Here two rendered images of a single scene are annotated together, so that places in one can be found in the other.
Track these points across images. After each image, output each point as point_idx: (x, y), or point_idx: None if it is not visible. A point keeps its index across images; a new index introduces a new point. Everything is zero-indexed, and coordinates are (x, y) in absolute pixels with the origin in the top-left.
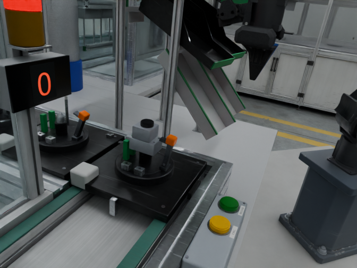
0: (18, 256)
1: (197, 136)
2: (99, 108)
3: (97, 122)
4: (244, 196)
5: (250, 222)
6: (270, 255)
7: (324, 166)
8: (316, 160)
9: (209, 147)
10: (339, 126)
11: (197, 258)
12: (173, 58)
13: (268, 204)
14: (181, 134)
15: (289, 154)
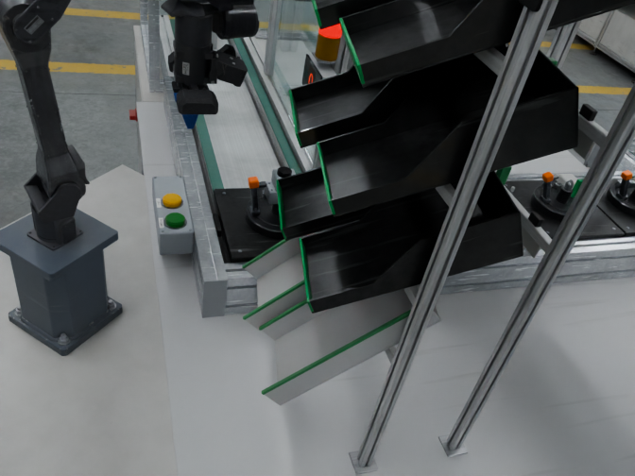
0: None
1: (342, 434)
2: (567, 396)
3: None
4: (178, 324)
5: (154, 291)
6: (121, 266)
7: (86, 220)
8: (96, 226)
9: (297, 411)
10: (76, 209)
11: (173, 178)
12: None
13: (142, 328)
14: (368, 417)
15: None
